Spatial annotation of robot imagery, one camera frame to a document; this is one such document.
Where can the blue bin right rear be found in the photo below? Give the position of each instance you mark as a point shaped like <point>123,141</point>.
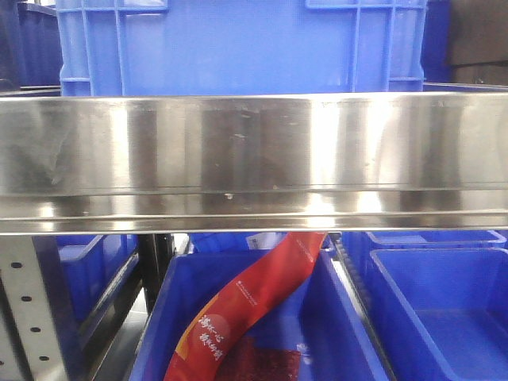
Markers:
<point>360,242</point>

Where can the blue bin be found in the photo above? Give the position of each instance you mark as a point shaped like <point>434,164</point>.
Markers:
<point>360,242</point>
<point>441,314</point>
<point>102,279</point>
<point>318,320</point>

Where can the blue bin lower centre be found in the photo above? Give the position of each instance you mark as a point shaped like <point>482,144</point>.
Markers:
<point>318,320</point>

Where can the blue bin lower left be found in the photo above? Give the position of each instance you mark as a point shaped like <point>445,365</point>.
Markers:
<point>102,279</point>

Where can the blue bin lower right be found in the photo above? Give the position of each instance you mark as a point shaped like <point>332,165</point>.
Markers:
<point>441,314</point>

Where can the dark red mesh pad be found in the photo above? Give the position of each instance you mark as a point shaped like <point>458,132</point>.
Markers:
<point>246,361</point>

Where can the red snack package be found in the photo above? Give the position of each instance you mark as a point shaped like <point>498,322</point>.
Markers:
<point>241,303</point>

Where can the large light blue crate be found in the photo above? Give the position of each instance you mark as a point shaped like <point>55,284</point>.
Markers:
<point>240,47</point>

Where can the stainless steel shelf rail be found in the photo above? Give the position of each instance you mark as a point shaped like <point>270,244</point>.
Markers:
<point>314,162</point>

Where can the perforated metal rack post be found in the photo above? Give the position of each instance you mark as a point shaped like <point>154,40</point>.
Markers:
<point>28,300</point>

